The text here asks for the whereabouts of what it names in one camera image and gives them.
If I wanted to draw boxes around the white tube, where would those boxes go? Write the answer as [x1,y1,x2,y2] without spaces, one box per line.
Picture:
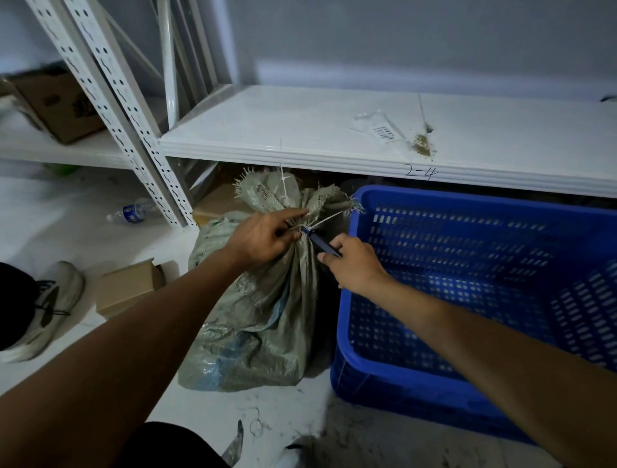
[156,0,180,130]

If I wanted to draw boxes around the large brown cardboard box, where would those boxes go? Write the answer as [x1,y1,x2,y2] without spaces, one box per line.
[7,67,108,145]

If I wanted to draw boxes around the person's left hand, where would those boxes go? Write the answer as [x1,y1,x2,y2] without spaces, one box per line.
[225,208,309,269]

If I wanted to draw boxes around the narrow white metal shelf board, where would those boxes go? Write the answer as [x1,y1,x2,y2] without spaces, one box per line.
[0,95,168,170]

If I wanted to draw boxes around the small brown cardboard box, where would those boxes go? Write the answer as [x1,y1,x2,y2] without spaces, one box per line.
[95,258,167,319]

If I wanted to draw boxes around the person's right forearm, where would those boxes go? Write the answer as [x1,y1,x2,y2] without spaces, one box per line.
[359,277,617,468]

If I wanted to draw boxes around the brown debris clump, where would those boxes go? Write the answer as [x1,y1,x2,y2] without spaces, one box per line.
[413,124,437,159]

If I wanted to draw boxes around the person's right hand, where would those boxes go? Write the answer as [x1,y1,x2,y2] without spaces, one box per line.
[317,234,392,296]

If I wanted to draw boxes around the grey-green woven sack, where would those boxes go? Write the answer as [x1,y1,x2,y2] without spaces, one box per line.
[178,169,363,392]

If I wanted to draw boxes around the blue-handled cutter knife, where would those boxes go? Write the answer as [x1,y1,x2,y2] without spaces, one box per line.
[302,227,343,258]

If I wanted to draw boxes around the white perforated shelf upright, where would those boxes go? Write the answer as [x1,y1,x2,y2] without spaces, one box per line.
[25,0,188,228]
[62,0,199,227]

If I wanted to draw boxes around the blue plastic crate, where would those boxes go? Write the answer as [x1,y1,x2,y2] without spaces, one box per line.
[331,185,617,444]

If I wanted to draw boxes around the person's left forearm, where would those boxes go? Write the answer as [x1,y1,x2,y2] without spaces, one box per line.
[0,248,252,468]

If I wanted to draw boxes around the wide white metal shelf board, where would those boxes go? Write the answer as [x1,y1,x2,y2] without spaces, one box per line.
[159,85,617,199]

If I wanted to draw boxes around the clear plastic bag with label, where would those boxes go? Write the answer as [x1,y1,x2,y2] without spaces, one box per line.
[348,110,407,144]

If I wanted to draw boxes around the flat cardboard box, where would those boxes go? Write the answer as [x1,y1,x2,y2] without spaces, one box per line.
[193,166,256,227]

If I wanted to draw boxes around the clear plastic water bottle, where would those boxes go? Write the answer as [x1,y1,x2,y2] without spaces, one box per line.
[106,198,157,225]

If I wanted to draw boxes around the black trouser leg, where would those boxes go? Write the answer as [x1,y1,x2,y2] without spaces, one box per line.
[114,422,228,468]
[0,263,40,351]

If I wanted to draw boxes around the white zip tie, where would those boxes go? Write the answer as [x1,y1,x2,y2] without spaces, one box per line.
[279,163,346,235]

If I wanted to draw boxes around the grey metal bars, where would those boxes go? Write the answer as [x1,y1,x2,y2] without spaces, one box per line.
[171,0,221,104]

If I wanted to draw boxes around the white sneaker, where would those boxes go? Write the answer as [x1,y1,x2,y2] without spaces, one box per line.
[0,261,85,364]
[221,419,245,468]

